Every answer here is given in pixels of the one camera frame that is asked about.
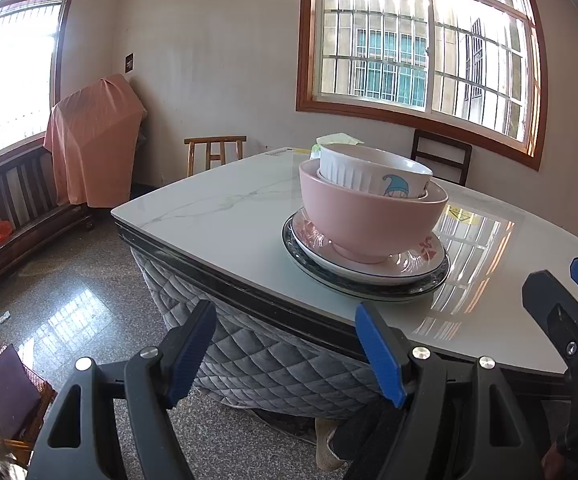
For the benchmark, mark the orange cloth covered object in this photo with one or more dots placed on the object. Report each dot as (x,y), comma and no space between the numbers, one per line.
(92,136)

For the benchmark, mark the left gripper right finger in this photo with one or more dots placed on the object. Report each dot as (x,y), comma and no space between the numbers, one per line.
(459,420)

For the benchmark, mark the green tissue pack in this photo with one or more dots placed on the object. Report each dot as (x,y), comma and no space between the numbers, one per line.
(334,138)

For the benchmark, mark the white plate pink flowers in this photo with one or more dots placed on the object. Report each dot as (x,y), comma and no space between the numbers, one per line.
(369,259)

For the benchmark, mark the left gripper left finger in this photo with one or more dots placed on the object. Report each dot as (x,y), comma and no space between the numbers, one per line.
(80,439)

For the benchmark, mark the black wall switch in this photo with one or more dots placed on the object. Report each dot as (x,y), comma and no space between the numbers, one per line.
(129,63)

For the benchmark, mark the light wooden chair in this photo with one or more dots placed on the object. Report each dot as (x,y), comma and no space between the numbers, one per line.
(214,150)

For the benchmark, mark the large blue white plate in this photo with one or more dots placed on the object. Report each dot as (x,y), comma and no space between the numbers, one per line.
(394,293)

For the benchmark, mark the dark wooden bench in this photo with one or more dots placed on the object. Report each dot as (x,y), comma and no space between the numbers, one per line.
(28,201)

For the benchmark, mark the white bowl Dog print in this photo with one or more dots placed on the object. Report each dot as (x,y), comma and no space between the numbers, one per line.
(381,184)

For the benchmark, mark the beige slipper foot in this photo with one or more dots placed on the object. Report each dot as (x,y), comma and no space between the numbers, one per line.
(326,460)

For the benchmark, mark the large pink bowl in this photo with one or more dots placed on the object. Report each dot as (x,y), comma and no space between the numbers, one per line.
(367,224)

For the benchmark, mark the large window wooden frame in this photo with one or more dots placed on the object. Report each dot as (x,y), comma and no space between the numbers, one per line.
(472,70)

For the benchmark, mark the dark wooden chair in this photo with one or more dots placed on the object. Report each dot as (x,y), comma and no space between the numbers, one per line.
(441,151)

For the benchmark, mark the side window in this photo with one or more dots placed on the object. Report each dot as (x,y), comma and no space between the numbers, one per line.
(32,35)

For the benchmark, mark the white ribbed bowl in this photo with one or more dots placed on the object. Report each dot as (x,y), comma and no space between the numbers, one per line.
(339,157)

